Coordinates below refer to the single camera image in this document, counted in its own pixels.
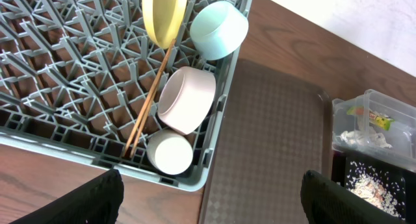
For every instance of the white napkin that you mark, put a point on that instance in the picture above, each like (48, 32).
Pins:
(360, 138)

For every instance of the green snack wrapper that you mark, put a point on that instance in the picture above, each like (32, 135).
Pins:
(379, 120)

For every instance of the small white cup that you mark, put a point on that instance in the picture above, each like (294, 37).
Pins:
(169, 152)

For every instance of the yellow plate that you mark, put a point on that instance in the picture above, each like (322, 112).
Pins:
(162, 20)

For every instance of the rice food waste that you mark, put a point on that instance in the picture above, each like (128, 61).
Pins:
(377, 186)

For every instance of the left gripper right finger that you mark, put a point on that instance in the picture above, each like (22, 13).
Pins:
(324, 201)

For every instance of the grey dishwasher rack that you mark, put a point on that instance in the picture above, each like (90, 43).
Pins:
(75, 74)

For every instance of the black waste tray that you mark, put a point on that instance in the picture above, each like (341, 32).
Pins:
(339, 168)

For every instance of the pink bowl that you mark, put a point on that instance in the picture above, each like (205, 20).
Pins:
(186, 99)

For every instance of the clear plastic bin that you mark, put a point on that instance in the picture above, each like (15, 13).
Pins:
(401, 134)

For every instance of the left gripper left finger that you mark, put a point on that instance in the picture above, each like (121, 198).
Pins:
(97, 201)

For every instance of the light blue bowl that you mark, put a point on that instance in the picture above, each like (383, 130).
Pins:
(218, 30)

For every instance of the brown serving tray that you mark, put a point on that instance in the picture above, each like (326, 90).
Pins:
(275, 128)

